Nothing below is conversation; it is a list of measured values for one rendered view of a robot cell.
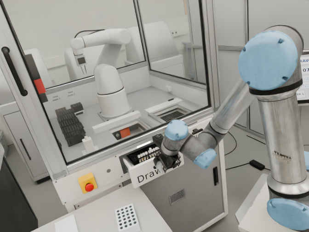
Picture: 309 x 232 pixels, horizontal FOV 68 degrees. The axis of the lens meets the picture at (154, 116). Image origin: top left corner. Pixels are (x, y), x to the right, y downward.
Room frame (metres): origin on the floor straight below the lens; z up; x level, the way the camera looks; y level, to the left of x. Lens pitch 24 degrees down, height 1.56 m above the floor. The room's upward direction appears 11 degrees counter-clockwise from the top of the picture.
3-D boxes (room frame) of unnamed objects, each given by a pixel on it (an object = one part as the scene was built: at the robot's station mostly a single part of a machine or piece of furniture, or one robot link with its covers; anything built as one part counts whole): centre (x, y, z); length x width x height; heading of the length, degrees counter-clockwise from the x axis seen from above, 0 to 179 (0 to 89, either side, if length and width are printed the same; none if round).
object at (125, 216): (0.74, 0.20, 0.78); 0.12 x 0.08 x 0.04; 13
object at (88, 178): (0.92, 0.38, 0.88); 0.07 x 0.05 x 0.07; 113
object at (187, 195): (1.52, 0.22, 0.40); 1.03 x 0.95 x 0.80; 113
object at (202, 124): (1.19, -0.21, 0.87); 0.29 x 0.02 x 0.11; 113
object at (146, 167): (0.95, 0.03, 0.87); 0.29 x 0.02 x 0.11; 113
